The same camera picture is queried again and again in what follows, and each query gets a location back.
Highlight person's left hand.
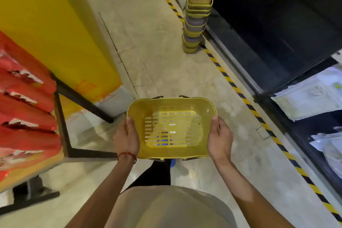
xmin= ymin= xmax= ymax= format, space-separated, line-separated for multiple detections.
xmin=113 ymin=117 xmax=140 ymax=160

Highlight person's right hand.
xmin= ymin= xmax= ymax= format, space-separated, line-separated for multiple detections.
xmin=207 ymin=115 xmax=234 ymax=166

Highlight black metal shelf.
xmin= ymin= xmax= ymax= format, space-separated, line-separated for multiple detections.
xmin=152 ymin=0 xmax=342 ymax=199

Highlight person's right forearm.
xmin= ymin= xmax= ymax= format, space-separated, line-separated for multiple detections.
xmin=213 ymin=160 xmax=294 ymax=228

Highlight person's left forearm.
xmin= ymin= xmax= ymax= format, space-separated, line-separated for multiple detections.
xmin=65 ymin=155 xmax=137 ymax=228

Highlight black trousers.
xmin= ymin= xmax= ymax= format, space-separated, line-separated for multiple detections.
xmin=121 ymin=160 xmax=171 ymax=193

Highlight white shirt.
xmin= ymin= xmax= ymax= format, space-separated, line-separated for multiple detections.
xmin=104 ymin=185 xmax=238 ymax=228

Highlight white plastic items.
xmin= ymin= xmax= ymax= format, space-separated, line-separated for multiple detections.
xmin=271 ymin=66 xmax=342 ymax=122

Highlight red packets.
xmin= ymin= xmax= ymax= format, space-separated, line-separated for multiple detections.
xmin=0 ymin=30 xmax=62 ymax=183

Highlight red string bracelet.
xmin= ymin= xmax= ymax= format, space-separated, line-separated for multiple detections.
xmin=117 ymin=151 xmax=137 ymax=165

